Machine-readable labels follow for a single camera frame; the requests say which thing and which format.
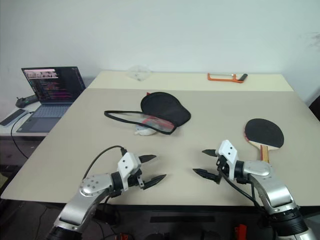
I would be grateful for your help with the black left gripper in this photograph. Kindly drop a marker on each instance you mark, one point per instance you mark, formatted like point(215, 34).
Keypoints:
point(136, 179)

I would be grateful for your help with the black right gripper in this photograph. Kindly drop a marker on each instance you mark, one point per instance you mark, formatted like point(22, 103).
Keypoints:
point(223, 162)

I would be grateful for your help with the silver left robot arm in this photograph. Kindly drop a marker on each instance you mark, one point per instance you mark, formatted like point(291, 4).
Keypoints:
point(82, 200)

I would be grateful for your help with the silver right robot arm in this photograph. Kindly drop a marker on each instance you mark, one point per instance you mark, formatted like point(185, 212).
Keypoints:
point(272, 190)

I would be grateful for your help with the black clear-sided paddle case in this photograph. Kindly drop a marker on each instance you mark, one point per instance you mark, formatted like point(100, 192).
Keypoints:
point(162, 107)

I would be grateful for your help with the black rubber table tennis paddle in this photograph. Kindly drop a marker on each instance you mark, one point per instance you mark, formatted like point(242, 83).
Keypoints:
point(265, 132)

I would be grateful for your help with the red object under table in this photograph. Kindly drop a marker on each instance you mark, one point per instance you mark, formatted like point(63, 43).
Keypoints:
point(240, 232)

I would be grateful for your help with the clear plastic bag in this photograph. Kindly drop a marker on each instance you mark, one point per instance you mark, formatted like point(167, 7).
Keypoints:
point(138, 73)

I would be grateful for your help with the dark chair back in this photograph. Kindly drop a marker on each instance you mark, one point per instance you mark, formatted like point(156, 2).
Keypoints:
point(315, 107)

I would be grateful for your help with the open grey laptop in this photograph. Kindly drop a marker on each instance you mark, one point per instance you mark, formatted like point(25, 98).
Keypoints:
point(50, 85)

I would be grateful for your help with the black handheld controller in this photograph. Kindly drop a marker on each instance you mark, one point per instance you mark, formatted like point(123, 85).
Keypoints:
point(25, 101)

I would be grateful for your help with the black smartphone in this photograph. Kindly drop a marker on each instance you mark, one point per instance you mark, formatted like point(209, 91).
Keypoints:
point(12, 117)

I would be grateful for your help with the white side table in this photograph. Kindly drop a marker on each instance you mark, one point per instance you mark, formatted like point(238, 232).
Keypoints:
point(5, 131)

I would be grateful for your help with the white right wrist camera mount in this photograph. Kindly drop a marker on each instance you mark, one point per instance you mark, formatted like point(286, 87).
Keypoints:
point(227, 152)

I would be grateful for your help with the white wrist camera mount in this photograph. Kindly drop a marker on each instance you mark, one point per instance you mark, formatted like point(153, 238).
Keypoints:
point(227, 152)
point(127, 165)

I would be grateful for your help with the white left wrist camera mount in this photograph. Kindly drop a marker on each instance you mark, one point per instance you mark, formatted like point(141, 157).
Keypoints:
point(127, 165)

